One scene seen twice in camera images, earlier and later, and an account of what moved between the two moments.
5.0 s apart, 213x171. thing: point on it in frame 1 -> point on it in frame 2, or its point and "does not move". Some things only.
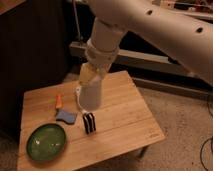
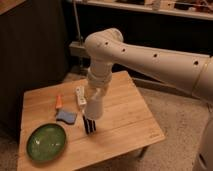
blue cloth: [68, 117] does not move
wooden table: [55, 134] does not move
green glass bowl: [46, 143] does not move
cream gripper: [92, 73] -> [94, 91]
